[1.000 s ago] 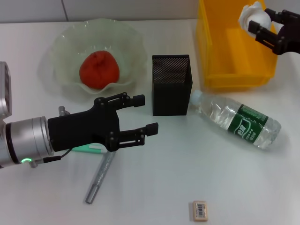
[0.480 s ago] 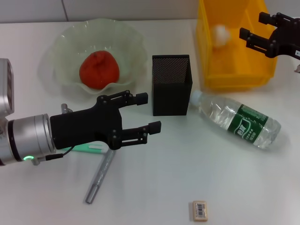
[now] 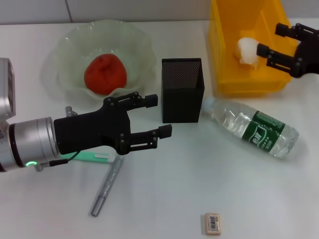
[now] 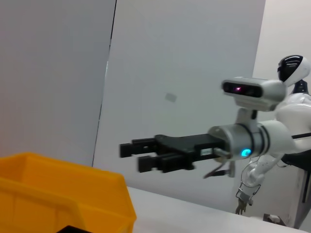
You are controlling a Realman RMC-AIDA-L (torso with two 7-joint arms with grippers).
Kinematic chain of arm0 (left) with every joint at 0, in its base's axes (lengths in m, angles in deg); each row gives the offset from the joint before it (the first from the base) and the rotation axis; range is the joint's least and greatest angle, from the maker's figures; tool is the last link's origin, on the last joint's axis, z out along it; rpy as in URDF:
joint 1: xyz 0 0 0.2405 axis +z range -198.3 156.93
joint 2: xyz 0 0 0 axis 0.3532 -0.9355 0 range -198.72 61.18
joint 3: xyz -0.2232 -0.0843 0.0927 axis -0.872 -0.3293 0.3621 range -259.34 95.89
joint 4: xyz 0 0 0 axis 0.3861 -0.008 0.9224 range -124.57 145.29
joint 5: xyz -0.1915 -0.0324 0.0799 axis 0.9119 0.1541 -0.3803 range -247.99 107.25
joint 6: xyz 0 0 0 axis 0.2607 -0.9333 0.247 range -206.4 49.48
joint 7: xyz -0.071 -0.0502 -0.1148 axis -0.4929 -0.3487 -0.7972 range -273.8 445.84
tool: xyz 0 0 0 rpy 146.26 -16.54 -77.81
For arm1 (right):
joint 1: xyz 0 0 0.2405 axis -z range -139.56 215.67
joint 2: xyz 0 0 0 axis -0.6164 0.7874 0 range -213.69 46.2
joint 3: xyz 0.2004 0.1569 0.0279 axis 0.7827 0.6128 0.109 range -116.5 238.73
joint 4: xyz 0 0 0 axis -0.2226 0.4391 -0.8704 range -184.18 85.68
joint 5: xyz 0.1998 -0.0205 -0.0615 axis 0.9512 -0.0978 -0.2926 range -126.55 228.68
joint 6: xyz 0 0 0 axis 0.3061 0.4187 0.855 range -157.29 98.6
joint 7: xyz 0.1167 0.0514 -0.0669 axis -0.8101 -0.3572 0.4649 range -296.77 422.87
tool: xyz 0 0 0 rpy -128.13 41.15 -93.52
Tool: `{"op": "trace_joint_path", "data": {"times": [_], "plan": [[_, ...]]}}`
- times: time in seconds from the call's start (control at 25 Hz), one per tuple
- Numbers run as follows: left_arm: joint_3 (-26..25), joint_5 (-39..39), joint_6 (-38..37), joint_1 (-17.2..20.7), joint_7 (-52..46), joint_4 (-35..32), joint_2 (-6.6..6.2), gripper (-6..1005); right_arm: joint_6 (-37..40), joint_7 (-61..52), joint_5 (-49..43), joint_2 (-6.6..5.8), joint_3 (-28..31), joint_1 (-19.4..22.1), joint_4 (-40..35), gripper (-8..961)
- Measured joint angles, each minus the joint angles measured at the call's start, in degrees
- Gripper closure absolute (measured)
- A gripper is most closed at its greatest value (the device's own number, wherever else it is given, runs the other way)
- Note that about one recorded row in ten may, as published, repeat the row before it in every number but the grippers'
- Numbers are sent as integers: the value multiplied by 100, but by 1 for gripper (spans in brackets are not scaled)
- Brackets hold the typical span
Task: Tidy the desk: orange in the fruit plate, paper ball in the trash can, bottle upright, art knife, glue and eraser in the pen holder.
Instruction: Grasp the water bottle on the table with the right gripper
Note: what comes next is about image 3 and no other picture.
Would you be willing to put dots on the mint green pen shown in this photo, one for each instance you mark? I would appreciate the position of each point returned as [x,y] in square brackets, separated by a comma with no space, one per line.
[99,156]

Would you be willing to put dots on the beige eraser with barcode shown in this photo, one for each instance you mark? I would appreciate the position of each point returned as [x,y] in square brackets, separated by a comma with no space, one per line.
[211,224]

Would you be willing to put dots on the white paper ball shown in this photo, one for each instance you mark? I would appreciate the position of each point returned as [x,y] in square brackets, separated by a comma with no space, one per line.
[246,49]

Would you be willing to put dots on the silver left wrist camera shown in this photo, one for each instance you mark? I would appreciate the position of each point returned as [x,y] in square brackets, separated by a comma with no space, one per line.
[6,87]

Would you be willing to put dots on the orange fruit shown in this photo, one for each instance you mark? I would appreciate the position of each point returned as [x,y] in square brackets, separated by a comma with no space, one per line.
[104,74]

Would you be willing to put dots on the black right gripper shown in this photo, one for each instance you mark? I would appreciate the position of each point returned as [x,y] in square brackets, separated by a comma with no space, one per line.
[309,57]

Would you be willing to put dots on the silver grey pen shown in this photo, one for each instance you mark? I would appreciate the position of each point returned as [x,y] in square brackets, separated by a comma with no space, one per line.
[107,184]

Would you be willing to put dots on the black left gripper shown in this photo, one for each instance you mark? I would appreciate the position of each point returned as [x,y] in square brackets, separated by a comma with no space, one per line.
[92,132]

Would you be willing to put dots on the black mesh pen holder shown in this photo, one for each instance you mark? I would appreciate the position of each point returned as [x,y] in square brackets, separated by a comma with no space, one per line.
[182,104]

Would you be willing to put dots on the pale green glass fruit plate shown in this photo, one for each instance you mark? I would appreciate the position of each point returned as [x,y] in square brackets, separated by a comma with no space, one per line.
[72,49]

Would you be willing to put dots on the yellow plastic bin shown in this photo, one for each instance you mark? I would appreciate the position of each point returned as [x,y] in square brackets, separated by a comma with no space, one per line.
[224,82]

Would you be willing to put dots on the clear green-label water bottle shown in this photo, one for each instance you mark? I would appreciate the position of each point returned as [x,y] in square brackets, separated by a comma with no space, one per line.
[249,124]

